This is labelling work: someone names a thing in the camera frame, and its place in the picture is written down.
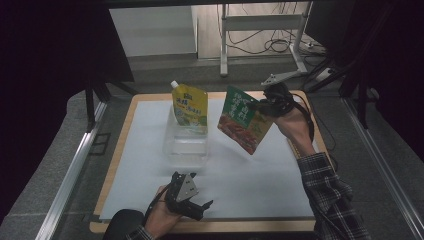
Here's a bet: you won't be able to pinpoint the red green seasoning packet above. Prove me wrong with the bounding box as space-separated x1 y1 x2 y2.
217 85 275 156

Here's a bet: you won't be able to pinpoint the white table mat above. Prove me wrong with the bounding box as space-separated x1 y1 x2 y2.
99 98 316 221

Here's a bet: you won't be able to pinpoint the black stand legs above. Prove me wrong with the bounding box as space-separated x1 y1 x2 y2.
84 78 139 133

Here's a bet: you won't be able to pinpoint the person's left hand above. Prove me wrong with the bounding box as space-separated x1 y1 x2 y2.
144 185 183 240

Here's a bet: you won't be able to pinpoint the white metal stand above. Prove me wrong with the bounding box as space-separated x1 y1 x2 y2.
219 2 313 80

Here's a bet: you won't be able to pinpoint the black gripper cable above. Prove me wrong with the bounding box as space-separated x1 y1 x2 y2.
291 92 316 143
143 191 172 225

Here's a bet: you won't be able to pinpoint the black floor cable bundle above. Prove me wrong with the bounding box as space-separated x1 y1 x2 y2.
216 3 329 57

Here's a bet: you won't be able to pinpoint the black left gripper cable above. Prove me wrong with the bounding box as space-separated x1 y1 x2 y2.
143 191 172 225

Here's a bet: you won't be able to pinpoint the dark curtain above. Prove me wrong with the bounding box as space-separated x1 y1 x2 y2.
0 0 135 218
305 0 424 163

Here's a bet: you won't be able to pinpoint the person's right hand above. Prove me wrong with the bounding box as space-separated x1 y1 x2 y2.
273 104 316 158

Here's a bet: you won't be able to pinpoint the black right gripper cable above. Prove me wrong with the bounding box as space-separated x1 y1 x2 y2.
291 92 316 143

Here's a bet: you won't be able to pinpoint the yellow spout pouch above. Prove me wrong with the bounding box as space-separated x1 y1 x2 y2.
170 79 209 135

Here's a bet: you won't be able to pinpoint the white board with wooden frame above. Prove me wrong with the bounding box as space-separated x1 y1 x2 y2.
89 89 334 234

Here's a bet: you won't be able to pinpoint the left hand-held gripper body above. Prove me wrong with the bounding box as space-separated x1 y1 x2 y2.
164 171 201 215

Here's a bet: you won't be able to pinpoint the clear plastic container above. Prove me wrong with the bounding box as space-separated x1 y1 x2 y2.
162 105 210 168

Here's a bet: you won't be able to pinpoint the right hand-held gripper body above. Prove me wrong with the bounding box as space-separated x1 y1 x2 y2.
260 73 296 118

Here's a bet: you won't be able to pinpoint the aluminium rail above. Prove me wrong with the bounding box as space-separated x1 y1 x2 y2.
342 97 424 240
35 99 108 240

